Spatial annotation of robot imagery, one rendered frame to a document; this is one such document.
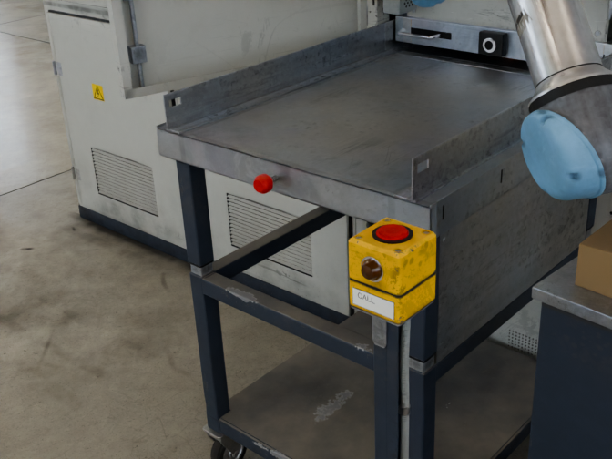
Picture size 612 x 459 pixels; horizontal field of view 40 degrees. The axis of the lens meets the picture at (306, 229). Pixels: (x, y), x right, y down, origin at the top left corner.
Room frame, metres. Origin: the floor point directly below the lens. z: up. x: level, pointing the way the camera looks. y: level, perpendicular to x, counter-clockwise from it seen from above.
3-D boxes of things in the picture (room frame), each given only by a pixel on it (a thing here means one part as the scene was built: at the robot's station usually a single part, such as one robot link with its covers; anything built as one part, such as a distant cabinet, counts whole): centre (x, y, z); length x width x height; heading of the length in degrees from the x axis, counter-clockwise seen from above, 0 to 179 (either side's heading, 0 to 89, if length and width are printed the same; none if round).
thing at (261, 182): (1.31, 0.06, 0.82); 0.04 x 0.03 x 0.03; 137
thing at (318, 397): (1.57, -0.18, 0.46); 0.64 x 0.58 x 0.66; 137
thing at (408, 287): (0.93, -0.10, 0.85); 0.08 x 0.08 x 0.10; 47
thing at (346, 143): (1.57, -0.18, 0.82); 0.68 x 0.62 x 0.06; 137
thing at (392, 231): (0.93, -0.11, 0.90); 0.04 x 0.04 x 0.02
